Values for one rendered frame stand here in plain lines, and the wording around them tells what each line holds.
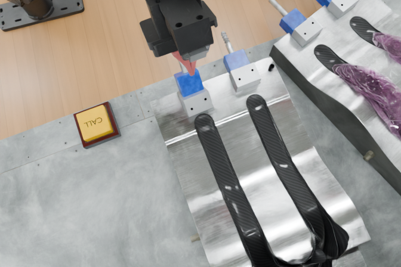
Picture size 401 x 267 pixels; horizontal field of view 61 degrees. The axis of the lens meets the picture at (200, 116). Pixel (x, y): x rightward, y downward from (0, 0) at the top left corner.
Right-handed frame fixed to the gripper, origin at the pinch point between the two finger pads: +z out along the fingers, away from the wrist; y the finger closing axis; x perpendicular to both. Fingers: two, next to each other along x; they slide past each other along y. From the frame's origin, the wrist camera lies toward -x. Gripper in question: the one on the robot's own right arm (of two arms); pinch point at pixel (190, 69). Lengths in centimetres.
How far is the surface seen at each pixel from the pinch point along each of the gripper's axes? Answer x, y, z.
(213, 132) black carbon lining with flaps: -1.3, 0.9, 15.3
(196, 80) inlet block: 4.0, 1.1, 5.9
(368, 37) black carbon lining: 6.9, 40.4, 14.3
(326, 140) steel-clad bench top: -5.0, 23.7, 27.1
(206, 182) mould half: -8.4, -3.9, 19.4
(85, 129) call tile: 10.9, -22.9, 13.5
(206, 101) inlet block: 1.3, 1.5, 9.4
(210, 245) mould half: -18.9, -7.2, 21.1
